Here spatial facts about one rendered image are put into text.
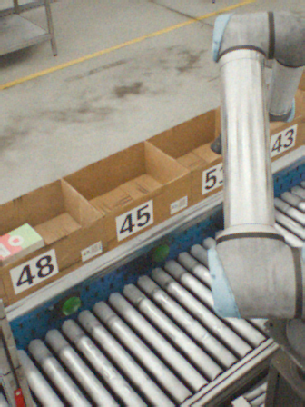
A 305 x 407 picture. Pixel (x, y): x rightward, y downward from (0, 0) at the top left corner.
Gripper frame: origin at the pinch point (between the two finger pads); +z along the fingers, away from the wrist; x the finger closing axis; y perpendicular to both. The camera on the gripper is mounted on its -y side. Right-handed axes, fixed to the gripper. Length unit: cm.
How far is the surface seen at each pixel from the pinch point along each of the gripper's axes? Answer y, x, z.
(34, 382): -102, -21, 23
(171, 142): -5.8, 28.4, -0.3
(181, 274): -37.6, -15.6, 23.2
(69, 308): -81, -8, 17
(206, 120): 14.2, 28.4, -3.1
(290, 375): -59, -83, -10
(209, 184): -10.5, -0.6, 3.3
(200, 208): -18.3, -4.2, 8.8
